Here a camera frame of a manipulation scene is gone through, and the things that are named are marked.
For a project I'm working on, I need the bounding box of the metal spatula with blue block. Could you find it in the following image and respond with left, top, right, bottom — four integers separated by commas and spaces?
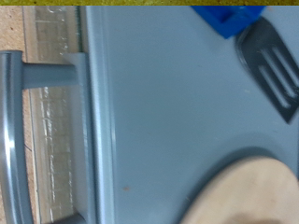
191, 5, 299, 125

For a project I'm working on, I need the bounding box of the silver toaster oven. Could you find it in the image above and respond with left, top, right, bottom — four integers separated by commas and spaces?
99, 5, 299, 224

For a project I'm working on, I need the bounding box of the round wooden board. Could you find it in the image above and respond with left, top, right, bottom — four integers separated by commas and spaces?
180, 156, 299, 224

